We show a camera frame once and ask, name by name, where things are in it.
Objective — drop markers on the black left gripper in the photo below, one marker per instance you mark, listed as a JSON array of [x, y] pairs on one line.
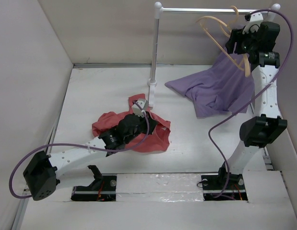
[[152, 123]]

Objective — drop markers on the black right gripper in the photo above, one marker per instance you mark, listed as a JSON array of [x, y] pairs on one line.
[[236, 35]]

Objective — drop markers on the red t shirt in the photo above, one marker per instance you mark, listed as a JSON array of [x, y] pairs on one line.
[[157, 141]]

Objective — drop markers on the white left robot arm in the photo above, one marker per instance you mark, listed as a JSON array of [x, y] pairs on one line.
[[44, 173]]

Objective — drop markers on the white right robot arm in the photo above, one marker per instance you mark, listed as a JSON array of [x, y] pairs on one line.
[[266, 125]]

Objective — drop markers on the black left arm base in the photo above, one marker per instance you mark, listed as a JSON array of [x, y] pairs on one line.
[[101, 189]]

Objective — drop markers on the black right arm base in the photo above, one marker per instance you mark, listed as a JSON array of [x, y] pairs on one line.
[[215, 188]]

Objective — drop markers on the purple t shirt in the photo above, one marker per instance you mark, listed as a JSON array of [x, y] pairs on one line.
[[218, 90]]

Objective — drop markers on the white metal clothes rack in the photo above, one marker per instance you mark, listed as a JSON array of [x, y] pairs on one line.
[[158, 10]]

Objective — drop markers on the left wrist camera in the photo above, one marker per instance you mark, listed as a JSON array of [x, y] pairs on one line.
[[139, 107]]

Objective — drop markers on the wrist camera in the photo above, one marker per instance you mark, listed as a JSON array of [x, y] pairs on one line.
[[253, 24], [139, 107]]

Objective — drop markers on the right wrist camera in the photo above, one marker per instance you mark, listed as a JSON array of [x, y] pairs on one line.
[[253, 24]]

